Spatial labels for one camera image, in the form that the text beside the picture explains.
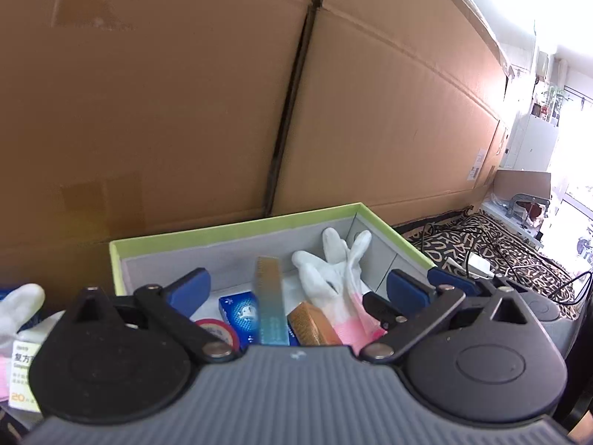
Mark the small cardboard sheet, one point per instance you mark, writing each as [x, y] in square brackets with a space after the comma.
[523, 185]

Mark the large labelled cardboard box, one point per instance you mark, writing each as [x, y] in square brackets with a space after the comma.
[139, 102]

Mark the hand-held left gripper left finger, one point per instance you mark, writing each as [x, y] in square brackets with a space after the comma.
[190, 291]

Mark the white power adapter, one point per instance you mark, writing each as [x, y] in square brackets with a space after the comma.
[479, 264]

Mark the white cabinet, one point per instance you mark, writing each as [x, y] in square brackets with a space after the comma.
[532, 143]

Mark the dark shiny box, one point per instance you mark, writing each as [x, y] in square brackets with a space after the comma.
[271, 301]

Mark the small gold box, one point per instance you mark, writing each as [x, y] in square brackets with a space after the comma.
[312, 327]

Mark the grey metal frame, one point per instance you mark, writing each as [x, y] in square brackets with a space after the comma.
[526, 204]

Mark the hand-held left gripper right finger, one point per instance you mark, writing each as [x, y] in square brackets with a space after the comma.
[407, 291]

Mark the white and yellow medicine box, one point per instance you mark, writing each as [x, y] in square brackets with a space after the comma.
[23, 371]

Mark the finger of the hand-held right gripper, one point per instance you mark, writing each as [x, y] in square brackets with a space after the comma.
[456, 280]
[382, 308]

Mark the white glove with pink cuff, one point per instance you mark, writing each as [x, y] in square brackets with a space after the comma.
[324, 278]
[23, 306]

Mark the blue box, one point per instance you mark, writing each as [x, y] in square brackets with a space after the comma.
[241, 315]

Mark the red tape roll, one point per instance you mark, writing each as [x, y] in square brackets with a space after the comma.
[227, 331]

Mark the light green box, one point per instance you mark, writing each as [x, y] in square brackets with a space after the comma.
[231, 231]

